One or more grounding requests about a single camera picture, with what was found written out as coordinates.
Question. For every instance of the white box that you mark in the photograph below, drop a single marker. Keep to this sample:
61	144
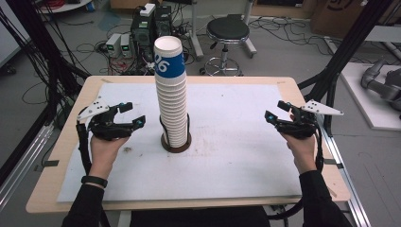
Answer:
147	10

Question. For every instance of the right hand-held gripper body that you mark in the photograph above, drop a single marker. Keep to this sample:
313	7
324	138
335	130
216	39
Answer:
301	126

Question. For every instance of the white floor board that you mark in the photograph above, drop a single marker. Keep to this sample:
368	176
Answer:
362	107

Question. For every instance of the grey power supply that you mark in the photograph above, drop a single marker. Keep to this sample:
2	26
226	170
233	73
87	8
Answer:
113	44
126	44

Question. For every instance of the person's dark clothing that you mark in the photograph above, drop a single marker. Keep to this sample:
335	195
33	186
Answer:
198	218

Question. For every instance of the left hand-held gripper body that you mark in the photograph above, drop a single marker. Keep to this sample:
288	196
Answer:
105	126

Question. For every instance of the stack of paper cups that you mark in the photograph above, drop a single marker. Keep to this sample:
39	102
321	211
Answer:
171	104

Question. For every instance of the white foam mat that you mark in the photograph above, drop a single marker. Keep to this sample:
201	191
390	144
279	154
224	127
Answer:
230	151

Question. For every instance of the person's right hand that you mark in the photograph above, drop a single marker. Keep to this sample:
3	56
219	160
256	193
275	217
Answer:
304	153

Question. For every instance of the black wristband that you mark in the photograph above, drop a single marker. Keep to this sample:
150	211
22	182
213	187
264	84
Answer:
94	181

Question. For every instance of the black computer tower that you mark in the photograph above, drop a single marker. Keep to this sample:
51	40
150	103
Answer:
143	34

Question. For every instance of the aluminium rail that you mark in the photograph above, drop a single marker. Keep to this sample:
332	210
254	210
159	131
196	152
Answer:
350	183
22	164

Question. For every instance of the black tape piece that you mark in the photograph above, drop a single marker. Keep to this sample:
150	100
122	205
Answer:
332	163
50	163

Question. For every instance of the person's left hand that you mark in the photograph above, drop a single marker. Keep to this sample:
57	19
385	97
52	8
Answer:
104	154

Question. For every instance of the black round stool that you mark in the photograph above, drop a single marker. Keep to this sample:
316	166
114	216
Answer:
227	30

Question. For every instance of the cardboard box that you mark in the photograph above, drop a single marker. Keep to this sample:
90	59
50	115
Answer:
346	15

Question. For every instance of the black frame post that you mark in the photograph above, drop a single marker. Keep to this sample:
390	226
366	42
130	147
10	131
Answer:
343	50
34	41

